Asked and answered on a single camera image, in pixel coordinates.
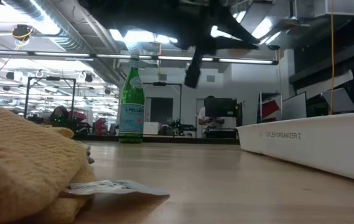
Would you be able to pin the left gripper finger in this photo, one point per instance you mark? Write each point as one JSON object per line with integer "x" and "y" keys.
{"x": 239, "y": 39}
{"x": 193, "y": 70}

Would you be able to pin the black background robot arm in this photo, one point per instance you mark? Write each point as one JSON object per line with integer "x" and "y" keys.
{"x": 181, "y": 127}

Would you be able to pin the black monitor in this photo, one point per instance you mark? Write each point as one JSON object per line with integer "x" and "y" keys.
{"x": 220, "y": 107}

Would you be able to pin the person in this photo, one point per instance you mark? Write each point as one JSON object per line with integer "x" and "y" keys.
{"x": 59, "y": 115}
{"x": 202, "y": 116}

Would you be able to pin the white box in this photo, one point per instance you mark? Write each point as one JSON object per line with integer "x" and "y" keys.
{"x": 151, "y": 128}

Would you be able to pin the green glass water bottle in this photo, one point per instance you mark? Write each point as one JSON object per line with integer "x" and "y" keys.
{"x": 131, "y": 105}

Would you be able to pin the red and white panel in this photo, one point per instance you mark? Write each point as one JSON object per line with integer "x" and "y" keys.
{"x": 270, "y": 109}

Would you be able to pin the white board panel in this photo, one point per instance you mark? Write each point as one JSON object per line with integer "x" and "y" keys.
{"x": 295, "y": 107}

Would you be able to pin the red background machine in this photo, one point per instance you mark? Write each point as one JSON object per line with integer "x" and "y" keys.
{"x": 78, "y": 117}
{"x": 99, "y": 126}

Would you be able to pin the long LED light bar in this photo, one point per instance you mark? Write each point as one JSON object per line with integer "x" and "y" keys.
{"x": 71, "y": 54}

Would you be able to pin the white cutlery organizer tray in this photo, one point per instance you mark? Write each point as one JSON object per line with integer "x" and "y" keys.
{"x": 319, "y": 146}

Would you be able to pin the white paper tag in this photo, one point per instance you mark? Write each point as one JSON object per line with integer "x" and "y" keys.
{"x": 117, "y": 186}

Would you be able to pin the round black ceiling device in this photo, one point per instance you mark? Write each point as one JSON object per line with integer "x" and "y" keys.
{"x": 21, "y": 31}

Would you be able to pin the yellow cloth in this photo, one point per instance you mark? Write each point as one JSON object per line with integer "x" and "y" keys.
{"x": 24, "y": 168}

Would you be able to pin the black rig frame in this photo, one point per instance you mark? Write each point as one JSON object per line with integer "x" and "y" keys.
{"x": 52, "y": 78}
{"x": 161, "y": 83}

